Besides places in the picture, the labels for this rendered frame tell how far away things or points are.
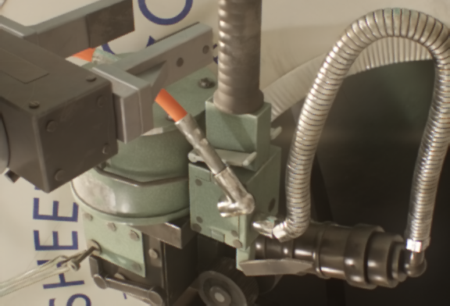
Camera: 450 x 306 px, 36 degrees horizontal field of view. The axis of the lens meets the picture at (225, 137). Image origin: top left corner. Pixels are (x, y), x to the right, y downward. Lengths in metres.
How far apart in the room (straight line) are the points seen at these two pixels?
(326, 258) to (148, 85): 0.34
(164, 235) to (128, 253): 0.07
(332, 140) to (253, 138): 1.04
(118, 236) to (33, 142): 0.36
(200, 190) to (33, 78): 0.27
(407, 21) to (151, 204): 0.28
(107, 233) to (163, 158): 0.14
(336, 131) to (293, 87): 0.89
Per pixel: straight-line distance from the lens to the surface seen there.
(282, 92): 0.76
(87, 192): 0.65
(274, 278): 0.74
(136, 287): 0.73
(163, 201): 0.63
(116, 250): 0.72
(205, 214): 0.63
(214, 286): 0.71
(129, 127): 0.38
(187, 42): 0.44
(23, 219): 0.86
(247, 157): 0.58
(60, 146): 0.36
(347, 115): 1.69
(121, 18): 0.50
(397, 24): 0.49
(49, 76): 0.38
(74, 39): 0.48
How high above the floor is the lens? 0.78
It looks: 10 degrees up
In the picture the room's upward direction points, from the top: 114 degrees counter-clockwise
